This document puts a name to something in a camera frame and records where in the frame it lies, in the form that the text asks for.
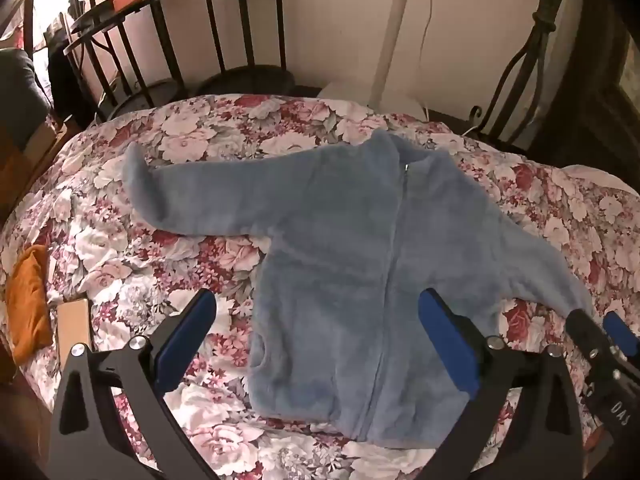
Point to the blue fleece jacket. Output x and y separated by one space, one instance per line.
350 270

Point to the mustard cloth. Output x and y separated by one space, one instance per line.
27 305

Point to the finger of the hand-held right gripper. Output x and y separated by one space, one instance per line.
590 337
622 335

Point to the dark wooden cabinet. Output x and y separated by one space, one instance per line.
595 85

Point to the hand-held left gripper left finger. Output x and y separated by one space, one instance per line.
182 347

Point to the white floor lamp pole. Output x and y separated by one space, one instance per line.
395 35

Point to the grey upholstered chair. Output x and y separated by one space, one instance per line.
20 90

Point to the light brown flat box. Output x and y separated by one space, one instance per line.
72 325

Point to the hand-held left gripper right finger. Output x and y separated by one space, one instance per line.
450 347

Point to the dark folding table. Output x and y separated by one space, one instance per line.
95 15

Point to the floral blanket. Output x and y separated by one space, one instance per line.
125 270

